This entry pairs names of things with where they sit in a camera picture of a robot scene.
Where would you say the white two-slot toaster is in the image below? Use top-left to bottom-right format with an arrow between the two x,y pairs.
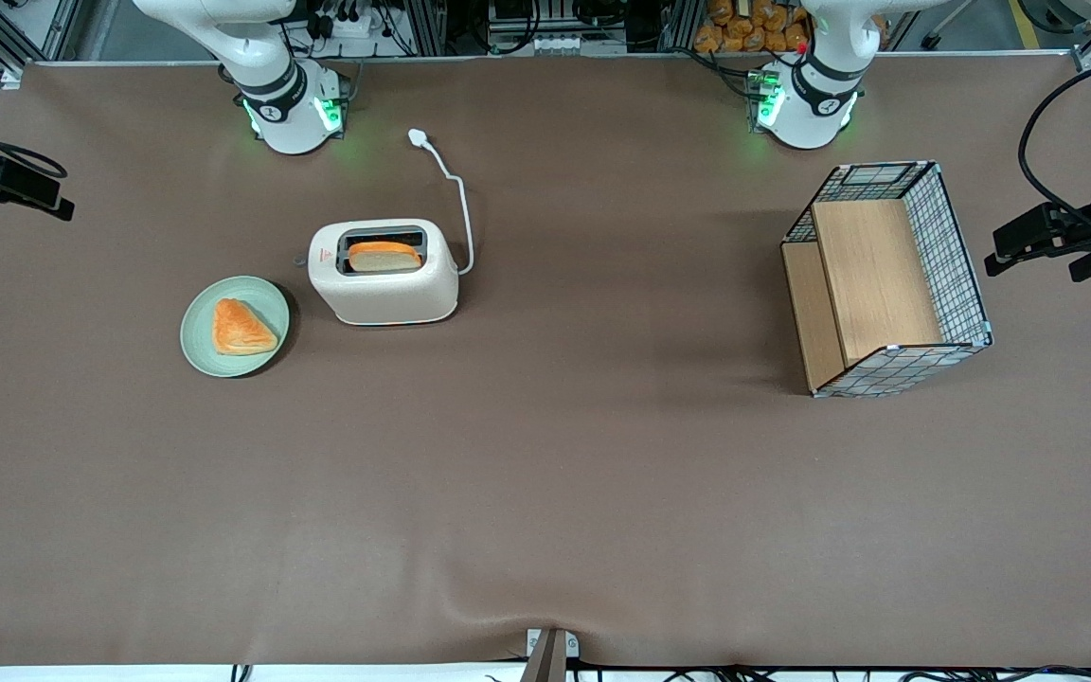
295,219 -> 461,327

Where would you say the light wooden step shelf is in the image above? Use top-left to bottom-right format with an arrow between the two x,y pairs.
782,199 -> 944,392

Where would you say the pale green round plate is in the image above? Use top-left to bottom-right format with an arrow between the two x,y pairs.
180,276 -> 291,379

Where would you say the triangular orange toast piece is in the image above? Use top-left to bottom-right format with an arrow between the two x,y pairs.
212,298 -> 279,357

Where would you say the white power strip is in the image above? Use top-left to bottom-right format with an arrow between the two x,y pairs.
314,5 -> 384,41

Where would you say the bread slice with brown crust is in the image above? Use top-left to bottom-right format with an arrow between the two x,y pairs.
349,241 -> 423,274

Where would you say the bag of orange pastries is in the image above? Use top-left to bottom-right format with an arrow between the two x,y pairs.
694,0 -> 812,55

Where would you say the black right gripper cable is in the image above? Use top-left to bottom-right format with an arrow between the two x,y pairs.
0,102 -> 69,180

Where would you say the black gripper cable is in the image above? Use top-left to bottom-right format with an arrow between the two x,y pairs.
1018,52 -> 1091,238
0,102 -> 69,180

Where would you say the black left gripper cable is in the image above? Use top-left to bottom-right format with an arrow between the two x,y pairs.
1018,52 -> 1091,238

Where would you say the black wire basket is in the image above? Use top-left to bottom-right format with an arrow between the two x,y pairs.
780,161 -> 993,399

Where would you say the wire basket with wooden shelf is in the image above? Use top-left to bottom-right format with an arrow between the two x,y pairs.
782,162 -> 993,398

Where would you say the white toaster cable with plug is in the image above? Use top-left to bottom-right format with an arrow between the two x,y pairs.
408,128 -> 476,277

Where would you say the grey metal table bracket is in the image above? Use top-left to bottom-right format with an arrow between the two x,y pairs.
525,627 -> 581,682

